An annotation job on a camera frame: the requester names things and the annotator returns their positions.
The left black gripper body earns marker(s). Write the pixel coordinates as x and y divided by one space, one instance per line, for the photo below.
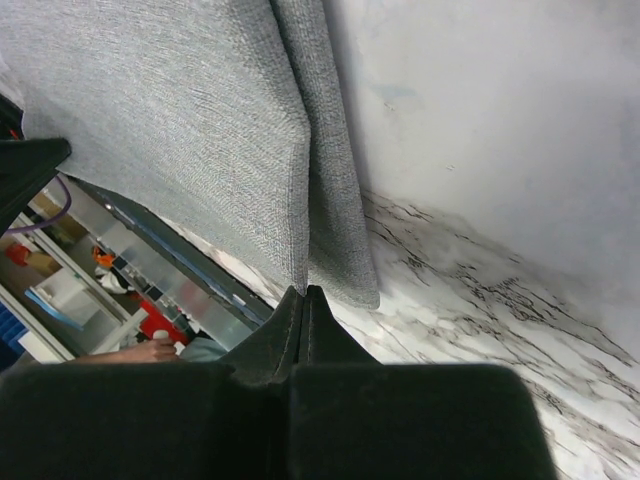
26 165

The grey cloth napkin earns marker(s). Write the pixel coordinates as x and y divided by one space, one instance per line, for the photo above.
224 117

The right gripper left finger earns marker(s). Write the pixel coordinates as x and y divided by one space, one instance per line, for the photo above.
268 355

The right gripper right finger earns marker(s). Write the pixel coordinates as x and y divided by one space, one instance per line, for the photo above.
322 339

